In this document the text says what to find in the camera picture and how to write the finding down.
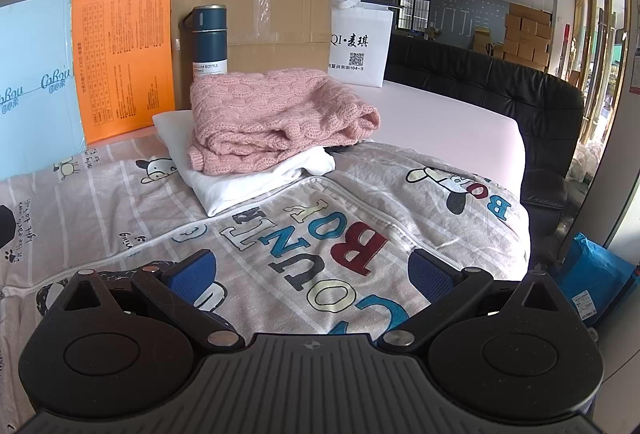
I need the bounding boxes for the white tote bag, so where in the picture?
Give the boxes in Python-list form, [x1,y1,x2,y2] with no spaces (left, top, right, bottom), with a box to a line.
[330,0,396,89]

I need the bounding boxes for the barred window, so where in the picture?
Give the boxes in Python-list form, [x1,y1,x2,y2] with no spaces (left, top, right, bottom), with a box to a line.
[400,0,432,31]

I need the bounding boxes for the white folded garment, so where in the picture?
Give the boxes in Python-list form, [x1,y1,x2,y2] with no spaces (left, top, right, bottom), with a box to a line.
[152,110,336,217]

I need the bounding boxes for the stack of cardboard boxes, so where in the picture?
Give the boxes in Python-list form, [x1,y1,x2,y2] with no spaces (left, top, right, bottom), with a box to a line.
[472,3,553,72]

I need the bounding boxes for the light blue box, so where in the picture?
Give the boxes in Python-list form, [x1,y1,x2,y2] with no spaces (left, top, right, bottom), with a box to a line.
[0,0,91,182]

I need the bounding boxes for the large brown cardboard box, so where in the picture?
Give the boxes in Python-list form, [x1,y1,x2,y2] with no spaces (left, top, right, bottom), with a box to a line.
[170,0,334,111]

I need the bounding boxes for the blue plastic bag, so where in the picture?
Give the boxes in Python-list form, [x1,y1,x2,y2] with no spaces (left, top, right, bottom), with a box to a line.
[552,232,640,327]

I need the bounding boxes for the white plastic bag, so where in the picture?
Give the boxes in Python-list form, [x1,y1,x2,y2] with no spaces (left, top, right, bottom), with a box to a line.
[567,141,603,185]

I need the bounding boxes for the gold framed glass door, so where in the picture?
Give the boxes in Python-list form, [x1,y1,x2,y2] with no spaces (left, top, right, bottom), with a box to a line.
[575,0,640,145]

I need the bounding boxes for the black leather sofa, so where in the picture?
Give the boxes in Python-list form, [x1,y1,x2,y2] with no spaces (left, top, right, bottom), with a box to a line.
[382,34,586,235]

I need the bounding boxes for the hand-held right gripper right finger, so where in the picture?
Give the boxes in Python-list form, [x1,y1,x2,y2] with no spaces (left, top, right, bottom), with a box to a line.
[377,248,576,355]

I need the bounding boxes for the blue vacuum bottle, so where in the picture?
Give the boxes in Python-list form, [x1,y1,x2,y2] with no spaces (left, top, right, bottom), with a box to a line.
[181,5,229,85]

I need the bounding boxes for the pink knitted sweater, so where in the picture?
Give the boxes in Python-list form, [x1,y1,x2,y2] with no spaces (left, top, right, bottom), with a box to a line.
[188,69,381,176]

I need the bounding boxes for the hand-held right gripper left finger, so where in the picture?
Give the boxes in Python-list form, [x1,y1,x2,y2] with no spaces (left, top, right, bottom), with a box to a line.
[47,249,246,353]

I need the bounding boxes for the orange printed box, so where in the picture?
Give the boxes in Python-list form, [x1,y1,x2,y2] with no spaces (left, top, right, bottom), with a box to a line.
[70,0,176,146]

